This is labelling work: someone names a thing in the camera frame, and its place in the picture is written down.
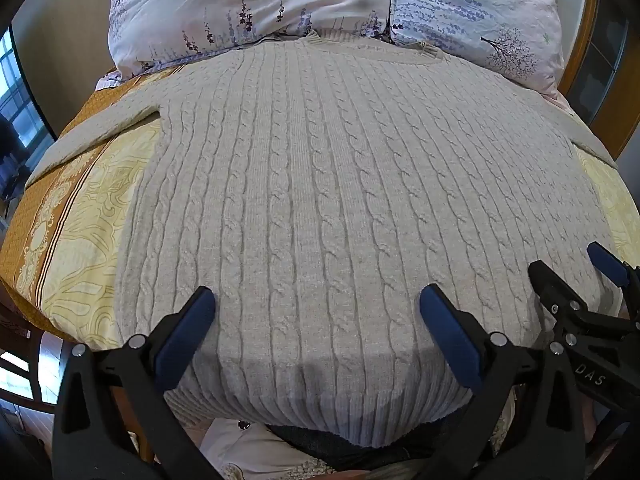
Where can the person's dark grey clothing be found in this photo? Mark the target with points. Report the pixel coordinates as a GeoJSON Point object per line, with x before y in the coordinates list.
{"type": "Point", "coordinates": [350, 447]}

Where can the wooden headboard frame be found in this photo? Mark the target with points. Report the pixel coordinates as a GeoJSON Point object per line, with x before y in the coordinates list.
{"type": "Point", "coordinates": [582, 35]}

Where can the floral print folded duvet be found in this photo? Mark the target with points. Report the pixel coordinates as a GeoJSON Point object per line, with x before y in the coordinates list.
{"type": "Point", "coordinates": [260, 5]}

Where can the white floral cloth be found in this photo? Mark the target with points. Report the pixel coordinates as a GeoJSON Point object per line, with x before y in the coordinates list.
{"type": "Point", "coordinates": [250, 447]}

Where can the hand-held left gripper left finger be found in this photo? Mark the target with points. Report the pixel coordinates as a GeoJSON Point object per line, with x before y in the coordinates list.
{"type": "Point", "coordinates": [192, 327]}

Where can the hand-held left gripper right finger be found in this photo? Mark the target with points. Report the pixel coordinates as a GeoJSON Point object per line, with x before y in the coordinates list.
{"type": "Point", "coordinates": [450, 340]}

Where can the dark glass panel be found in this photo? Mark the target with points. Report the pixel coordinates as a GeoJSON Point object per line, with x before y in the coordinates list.
{"type": "Point", "coordinates": [600, 75]}

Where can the yellow patterned bed sheet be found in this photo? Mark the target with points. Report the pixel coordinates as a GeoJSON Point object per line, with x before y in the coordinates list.
{"type": "Point", "coordinates": [85, 240]}

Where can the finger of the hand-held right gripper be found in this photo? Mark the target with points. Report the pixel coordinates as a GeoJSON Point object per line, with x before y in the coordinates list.
{"type": "Point", "coordinates": [547, 280]}
{"type": "Point", "coordinates": [607, 262]}

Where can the window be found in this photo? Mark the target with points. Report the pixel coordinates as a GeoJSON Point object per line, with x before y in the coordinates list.
{"type": "Point", "coordinates": [20, 100]}

